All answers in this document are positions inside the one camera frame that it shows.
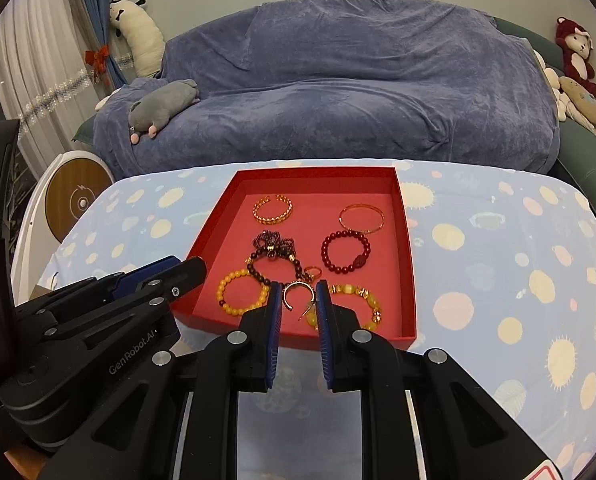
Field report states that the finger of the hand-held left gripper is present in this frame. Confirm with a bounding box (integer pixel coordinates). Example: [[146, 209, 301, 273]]
[[53, 255, 181, 298], [15, 256, 209, 342]]

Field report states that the yellow amber bead bracelet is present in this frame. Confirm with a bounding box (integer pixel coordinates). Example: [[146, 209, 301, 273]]
[[215, 269, 271, 317]]

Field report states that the beige round plush toy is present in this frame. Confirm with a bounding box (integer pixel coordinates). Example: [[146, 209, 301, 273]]
[[558, 76, 596, 137]]

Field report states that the yellow-green bead bracelet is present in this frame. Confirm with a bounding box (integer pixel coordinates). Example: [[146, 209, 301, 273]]
[[305, 282, 383, 332]]

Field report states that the dark wood bead bracelet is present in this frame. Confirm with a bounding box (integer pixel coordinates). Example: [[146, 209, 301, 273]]
[[246, 250, 303, 291]]

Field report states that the round white wooden stool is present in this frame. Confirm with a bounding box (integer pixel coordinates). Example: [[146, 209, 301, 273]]
[[10, 150, 116, 306]]

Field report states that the gold crescent ring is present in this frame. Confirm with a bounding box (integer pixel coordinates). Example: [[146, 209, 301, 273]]
[[283, 282, 319, 311]]

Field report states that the brown cardboard piece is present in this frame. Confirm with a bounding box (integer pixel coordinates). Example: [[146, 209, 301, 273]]
[[30, 282, 56, 306]]

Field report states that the purple garnet bead bracelet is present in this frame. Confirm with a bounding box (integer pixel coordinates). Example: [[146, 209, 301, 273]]
[[250, 230, 297, 261]]

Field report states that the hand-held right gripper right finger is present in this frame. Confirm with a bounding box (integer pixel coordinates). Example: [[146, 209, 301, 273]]
[[315, 280, 561, 480]]

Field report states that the green sofa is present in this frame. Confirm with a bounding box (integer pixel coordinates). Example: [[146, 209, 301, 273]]
[[492, 15, 596, 201]]

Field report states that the blue curtain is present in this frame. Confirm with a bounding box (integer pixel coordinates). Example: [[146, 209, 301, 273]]
[[70, 0, 129, 91]]

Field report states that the white cow plush toy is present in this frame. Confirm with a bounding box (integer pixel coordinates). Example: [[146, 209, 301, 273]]
[[109, 0, 166, 80]]

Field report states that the thin red gold bangle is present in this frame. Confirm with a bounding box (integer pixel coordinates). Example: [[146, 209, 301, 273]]
[[339, 203, 385, 234]]

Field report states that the gold chain bracelet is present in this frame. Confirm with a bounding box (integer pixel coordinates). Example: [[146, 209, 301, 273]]
[[252, 194, 293, 227]]

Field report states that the blue sofa cover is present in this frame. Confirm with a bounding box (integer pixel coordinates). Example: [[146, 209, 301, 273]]
[[94, 0, 563, 178]]

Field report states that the grey plush toy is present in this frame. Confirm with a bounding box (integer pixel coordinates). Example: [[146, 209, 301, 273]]
[[128, 79, 201, 145]]

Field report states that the white curtain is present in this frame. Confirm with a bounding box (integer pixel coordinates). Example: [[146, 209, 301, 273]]
[[0, 7, 109, 176]]

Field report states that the red white carton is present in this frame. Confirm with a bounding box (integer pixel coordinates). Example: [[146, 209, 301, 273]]
[[520, 465, 563, 480]]

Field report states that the dark red bead bracelet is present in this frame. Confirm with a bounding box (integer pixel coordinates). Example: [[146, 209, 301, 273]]
[[321, 230, 372, 275]]

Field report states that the silver tinsel garland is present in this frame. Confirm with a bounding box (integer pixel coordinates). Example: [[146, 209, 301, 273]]
[[20, 57, 134, 126]]

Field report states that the red cardboard box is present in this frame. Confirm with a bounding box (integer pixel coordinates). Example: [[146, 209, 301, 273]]
[[170, 166, 419, 352]]

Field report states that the red ribbon bow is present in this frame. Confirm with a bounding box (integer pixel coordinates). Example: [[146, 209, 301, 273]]
[[84, 44, 111, 83]]

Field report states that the red monkey plush toy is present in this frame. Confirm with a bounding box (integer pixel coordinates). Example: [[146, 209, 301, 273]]
[[555, 16, 596, 98]]

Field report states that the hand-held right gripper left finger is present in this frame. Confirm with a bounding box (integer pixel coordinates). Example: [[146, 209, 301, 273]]
[[38, 281, 285, 480]]

